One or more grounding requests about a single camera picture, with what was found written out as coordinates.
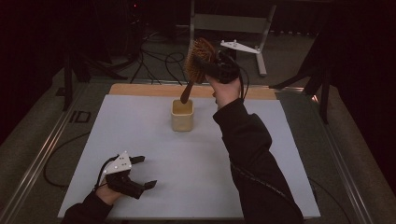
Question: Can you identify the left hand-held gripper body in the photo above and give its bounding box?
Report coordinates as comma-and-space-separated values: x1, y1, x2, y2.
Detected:
103, 150, 146, 200

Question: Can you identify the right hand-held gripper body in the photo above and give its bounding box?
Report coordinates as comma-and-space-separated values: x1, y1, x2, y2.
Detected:
216, 39, 261, 84

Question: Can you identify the brown wooden hairbrush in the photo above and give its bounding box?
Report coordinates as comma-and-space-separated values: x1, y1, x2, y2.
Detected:
179, 37, 218, 105

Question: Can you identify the beige square cup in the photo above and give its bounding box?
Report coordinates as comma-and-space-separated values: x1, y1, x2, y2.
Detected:
170, 98, 195, 133

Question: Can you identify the person's right hand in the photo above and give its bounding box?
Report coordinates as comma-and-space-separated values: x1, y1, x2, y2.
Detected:
205, 76, 243, 110

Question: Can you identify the person's left hand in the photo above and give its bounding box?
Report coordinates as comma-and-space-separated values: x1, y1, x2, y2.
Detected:
94, 182, 124, 206

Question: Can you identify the white table mat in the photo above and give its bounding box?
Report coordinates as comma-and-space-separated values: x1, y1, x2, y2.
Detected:
57, 93, 321, 220

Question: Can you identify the white metal stand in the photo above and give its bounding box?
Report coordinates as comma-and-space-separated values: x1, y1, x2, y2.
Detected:
185, 0, 277, 77

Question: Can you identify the black stand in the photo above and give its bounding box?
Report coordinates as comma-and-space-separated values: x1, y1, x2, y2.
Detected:
269, 27, 332, 125
62, 50, 129, 112

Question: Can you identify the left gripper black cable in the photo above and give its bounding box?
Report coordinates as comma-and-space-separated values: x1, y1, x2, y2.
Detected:
92, 154, 120, 192

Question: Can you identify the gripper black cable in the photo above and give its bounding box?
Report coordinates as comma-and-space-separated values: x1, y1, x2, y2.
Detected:
92, 154, 120, 192
229, 65, 302, 216

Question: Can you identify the tangle of black floor cables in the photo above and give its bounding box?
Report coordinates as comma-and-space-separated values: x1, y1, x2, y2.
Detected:
130, 29, 191, 87

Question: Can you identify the metal floor rail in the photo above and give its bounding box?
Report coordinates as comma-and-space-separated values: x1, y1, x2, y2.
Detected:
134, 77, 305, 93
306, 92, 375, 224
0, 83, 88, 224

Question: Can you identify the black floor cable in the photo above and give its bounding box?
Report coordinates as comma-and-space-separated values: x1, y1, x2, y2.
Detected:
43, 132, 92, 189
307, 178, 352, 224

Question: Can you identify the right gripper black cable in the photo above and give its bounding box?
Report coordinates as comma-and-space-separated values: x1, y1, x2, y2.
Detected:
229, 65, 302, 216

